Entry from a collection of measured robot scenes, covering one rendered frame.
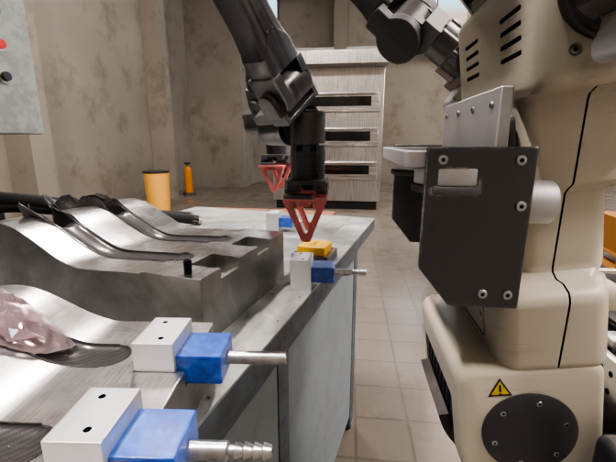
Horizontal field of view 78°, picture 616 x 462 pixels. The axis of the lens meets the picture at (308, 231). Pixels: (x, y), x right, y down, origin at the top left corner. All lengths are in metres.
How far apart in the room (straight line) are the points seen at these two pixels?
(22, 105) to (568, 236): 1.33
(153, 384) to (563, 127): 0.46
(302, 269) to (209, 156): 8.61
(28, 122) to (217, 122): 7.86
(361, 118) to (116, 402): 5.73
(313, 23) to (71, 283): 10.01
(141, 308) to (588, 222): 0.54
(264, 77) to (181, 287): 0.30
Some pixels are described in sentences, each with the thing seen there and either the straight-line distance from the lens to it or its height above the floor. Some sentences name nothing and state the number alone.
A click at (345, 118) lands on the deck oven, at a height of 1.38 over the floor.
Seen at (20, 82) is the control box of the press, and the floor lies 1.21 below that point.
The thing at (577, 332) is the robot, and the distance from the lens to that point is 0.50.
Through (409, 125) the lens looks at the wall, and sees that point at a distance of 10.11.
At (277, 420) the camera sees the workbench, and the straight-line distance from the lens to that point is 0.76.
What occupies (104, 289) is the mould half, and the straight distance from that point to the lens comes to 0.58.
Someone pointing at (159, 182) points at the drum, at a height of 0.45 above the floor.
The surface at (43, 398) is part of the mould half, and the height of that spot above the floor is 0.86.
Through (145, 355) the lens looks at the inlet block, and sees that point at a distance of 0.37.
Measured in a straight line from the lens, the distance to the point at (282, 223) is 1.06.
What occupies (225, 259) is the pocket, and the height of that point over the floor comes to 0.88.
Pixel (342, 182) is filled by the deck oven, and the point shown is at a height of 0.42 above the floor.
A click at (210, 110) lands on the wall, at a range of 9.19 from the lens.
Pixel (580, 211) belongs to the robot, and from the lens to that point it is 0.51.
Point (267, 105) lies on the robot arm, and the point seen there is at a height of 1.10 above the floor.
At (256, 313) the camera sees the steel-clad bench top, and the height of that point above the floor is 0.80.
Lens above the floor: 1.05
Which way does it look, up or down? 13 degrees down
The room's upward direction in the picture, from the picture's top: straight up
